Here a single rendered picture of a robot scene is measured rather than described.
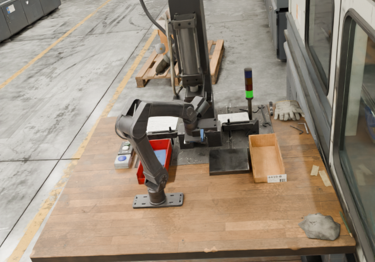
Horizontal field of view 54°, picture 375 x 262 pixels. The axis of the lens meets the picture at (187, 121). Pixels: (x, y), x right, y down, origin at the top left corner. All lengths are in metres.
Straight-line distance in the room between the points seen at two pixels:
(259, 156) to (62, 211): 0.86
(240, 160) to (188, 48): 0.52
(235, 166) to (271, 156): 0.18
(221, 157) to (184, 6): 0.66
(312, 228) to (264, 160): 0.42
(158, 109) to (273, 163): 0.59
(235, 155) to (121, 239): 0.61
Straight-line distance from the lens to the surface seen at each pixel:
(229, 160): 1.63
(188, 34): 1.52
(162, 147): 1.78
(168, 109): 1.34
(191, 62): 1.56
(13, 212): 3.30
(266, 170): 1.59
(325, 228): 1.36
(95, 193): 1.64
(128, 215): 1.49
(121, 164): 1.72
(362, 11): 1.21
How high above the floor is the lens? 1.90
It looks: 30 degrees down
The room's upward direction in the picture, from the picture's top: 9 degrees counter-clockwise
